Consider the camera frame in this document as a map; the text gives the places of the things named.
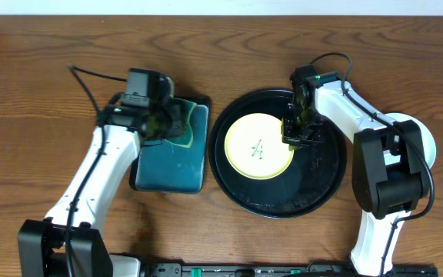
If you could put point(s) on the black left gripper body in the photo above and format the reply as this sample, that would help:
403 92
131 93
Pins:
173 116

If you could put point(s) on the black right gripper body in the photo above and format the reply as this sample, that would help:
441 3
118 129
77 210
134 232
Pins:
307 128

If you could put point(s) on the green yellow sponge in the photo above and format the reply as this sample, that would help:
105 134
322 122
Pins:
182 133

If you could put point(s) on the yellow plate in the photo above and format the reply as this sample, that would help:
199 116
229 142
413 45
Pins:
254 148

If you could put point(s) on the mint plate with large scribble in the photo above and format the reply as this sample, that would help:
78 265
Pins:
428 140

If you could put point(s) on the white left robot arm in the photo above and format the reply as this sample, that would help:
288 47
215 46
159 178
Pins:
68 241

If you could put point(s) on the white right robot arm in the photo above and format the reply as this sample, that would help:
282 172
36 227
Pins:
390 172

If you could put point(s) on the round black serving tray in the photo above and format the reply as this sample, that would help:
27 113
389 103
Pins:
312 178

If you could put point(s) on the black rectangular water tray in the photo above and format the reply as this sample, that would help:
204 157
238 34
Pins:
176 165

